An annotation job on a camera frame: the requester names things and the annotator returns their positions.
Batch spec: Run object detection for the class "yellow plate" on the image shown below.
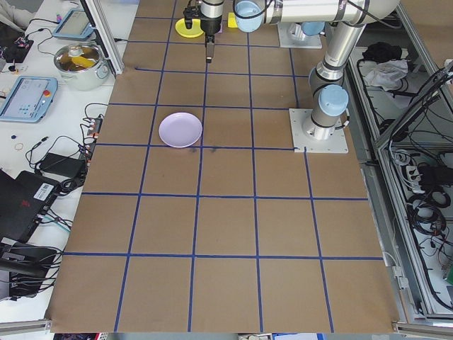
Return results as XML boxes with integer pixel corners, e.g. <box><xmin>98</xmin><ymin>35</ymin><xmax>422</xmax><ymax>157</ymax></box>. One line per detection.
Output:
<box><xmin>175</xmin><ymin>17</ymin><xmax>206</xmax><ymax>38</ymax></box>

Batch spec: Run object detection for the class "lilac plate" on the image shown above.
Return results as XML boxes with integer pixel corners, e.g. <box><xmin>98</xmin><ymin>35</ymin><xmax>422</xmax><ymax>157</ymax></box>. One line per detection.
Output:
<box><xmin>158</xmin><ymin>112</ymin><xmax>204</xmax><ymax>149</ymax></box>

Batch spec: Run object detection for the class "stainless steel pot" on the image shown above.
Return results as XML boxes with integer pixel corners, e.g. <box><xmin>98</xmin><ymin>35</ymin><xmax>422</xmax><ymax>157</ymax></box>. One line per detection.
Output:
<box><xmin>53</xmin><ymin>42</ymin><xmax>110</xmax><ymax>92</ymax></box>

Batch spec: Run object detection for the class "glass pot lid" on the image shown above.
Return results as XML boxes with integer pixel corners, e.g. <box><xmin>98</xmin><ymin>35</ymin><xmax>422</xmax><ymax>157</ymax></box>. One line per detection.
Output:
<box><xmin>55</xmin><ymin>42</ymin><xmax>103</xmax><ymax>72</ymax></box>

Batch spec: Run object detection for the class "light blue teach pendant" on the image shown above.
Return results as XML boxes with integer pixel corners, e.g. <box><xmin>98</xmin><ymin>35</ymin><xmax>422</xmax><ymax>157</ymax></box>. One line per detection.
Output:
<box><xmin>0</xmin><ymin>76</ymin><xmax>59</xmax><ymax>124</ymax></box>
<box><xmin>52</xmin><ymin>8</ymin><xmax>96</xmax><ymax>40</ymax></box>

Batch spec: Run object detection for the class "black power strip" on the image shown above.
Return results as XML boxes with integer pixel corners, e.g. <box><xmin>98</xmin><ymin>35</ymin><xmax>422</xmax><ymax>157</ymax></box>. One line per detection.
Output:
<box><xmin>79</xmin><ymin>115</ymin><xmax>104</xmax><ymax>167</ymax></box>

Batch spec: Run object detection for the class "black cloth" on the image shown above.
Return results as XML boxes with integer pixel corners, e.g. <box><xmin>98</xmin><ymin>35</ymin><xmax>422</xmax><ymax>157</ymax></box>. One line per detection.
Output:
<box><xmin>361</xmin><ymin>41</ymin><xmax>403</xmax><ymax>64</ymax></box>

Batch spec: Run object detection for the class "white cloth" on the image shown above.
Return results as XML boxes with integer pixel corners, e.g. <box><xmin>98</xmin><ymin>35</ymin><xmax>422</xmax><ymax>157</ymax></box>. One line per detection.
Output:
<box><xmin>364</xmin><ymin>59</ymin><xmax>411</xmax><ymax>92</ymax></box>

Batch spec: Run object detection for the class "black power adapter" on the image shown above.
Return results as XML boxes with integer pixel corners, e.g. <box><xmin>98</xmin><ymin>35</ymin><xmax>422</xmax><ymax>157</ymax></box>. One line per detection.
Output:
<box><xmin>419</xmin><ymin>164</ymin><xmax>443</xmax><ymax>185</ymax></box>
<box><xmin>38</xmin><ymin>152</ymin><xmax>87</xmax><ymax>177</ymax></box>

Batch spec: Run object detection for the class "white power strip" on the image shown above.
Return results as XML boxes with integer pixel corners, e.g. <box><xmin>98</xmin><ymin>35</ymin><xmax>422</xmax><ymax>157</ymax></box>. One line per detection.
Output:
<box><xmin>403</xmin><ymin>163</ymin><xmax>425</xmax><ymax>194</ymax></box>

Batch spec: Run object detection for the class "black computer box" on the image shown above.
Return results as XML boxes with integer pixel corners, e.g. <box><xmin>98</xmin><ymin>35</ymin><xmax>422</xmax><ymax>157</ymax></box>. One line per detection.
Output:
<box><xmin>0</xmin><ymin>169</ymin><xmax>62</xmax><ymax>245</ymax></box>

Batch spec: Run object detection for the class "black electronics device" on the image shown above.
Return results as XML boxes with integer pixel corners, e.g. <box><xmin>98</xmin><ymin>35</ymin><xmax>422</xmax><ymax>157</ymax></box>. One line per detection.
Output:
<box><xmin>0</xmin><ymin>244</ymin><xmax>64</xmax><ymax>302</ymax></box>

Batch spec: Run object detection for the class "aluminium profile bar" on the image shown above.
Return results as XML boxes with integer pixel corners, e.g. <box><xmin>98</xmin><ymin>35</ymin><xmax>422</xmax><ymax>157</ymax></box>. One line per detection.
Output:
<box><xmin>391</xmin><ymin>320</ymin><xmax>453</xmax><ymax>336</ymax></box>
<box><xmin>0</xmin><ymin>318</ymin><xmax>54</xmax><ymax>336</ymax></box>

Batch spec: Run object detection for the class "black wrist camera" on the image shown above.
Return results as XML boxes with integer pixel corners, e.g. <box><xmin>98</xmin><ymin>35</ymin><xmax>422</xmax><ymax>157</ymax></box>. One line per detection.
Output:
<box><xmin>183</xmin><ymin>6</ymin><xmax>200</xmax><ymax>30</ymax></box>

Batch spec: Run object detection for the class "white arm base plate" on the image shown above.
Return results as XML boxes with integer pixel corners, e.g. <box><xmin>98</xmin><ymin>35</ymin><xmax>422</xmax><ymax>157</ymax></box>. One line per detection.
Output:
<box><xmin>288</xmin><ymin>108</ymin><xmax>350</xmax><ymax>155</ymax></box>
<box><xmin>277</xmin><ymin>21</ymin><xmax>323</xmax><ymax>49</ymax></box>

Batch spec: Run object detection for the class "aluminium profile post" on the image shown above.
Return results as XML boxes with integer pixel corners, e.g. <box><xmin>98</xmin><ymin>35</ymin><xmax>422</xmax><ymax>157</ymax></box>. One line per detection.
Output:
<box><xmin>79</xmin><ymin>0</ymin><xmax>125</xmax><ymax>75</ymax></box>

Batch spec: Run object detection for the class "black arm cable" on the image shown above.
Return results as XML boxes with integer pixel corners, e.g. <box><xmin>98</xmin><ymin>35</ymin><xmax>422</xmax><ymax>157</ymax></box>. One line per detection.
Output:
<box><xmin>338</xmin><ymin>0</ymin><xmax>404</xmax><ymax>29</ymax></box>

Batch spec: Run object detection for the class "V-shaped metal bar frame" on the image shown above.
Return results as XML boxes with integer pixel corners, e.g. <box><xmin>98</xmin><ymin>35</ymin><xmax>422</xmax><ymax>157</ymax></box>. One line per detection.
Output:
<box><xmin>345</xmin><ymin>0</ymin><xmax>453</xmax><ymax>325</ymax></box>

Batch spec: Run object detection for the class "black cable bundle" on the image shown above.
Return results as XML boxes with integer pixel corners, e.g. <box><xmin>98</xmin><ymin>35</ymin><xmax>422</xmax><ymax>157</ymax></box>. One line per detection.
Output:
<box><xmin>406</xmin><ymin>201</ymin><xmax>447</xmax><ymax>234</ymax></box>

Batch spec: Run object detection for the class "black cable coil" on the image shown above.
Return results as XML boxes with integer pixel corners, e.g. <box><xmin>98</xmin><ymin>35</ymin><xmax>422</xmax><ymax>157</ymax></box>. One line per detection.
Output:
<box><xmin>428</xmin><ymin>189</ymin><xmax>450</xmax><ymax>210</ymax></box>

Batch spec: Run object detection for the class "small metal bracket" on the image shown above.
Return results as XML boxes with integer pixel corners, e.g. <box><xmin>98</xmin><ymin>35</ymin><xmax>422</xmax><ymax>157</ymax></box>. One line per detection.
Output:
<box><xmin>391</xmin><ymin>264</ymin><xmax>408</xmax><ymax>290</ymax></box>

